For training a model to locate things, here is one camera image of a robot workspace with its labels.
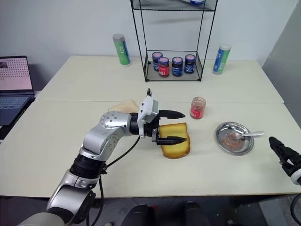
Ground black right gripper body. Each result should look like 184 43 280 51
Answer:
279 145 301 177

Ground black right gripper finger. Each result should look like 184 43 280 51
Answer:
269 136 289 153
272 145 287 165

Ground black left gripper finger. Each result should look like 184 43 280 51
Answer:
156 136 189 145
159 109 187 120

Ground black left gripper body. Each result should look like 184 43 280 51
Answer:
143 115 163 144

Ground toasted bread slice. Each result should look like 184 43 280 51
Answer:
158 122 191 160

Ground metal spoon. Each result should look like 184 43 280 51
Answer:
226 130 265 141

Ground open glass jam jar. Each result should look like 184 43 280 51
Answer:
190 96 207 120

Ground red jam bits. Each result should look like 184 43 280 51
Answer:
222 133 246 148

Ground red label jam jar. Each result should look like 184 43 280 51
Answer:
158 56 170 78

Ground blue label jam jar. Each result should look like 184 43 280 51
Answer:
151 51 164 72
184 54 197 74
171 56 183 77

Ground round metal plate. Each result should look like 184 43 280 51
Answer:
216 121 255 157

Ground green blue cylindrical canister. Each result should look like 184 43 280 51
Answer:
212 45 232 75
112 33 132 68

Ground grey robot torso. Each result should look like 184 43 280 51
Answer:
13 211 68 226

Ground open dark laptop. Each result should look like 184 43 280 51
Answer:
0 55 36 140

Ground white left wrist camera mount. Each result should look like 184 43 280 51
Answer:
137 93 161 137

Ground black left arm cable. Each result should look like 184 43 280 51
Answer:
98 135 143 226

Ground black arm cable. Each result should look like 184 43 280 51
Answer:
98 135 143 226
289 194 301 226

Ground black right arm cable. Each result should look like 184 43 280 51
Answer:
289 194 301 226

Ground black wire shelf rack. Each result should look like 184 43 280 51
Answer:
130 0 218 83

